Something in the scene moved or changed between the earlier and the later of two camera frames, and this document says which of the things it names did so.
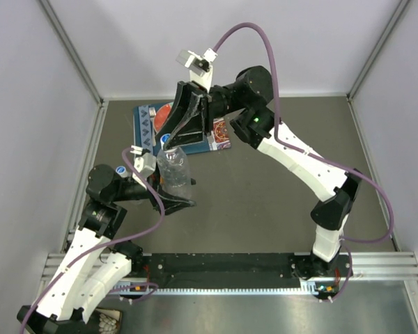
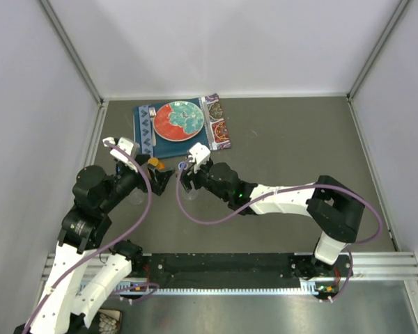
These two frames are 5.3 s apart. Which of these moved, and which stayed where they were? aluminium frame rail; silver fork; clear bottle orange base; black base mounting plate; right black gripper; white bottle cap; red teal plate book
Moved: clear bottle orange base; white bottle cap; right black gripper
Stayed: silver fork; aluminium frame rail; black base mounting plate; red teal plate book
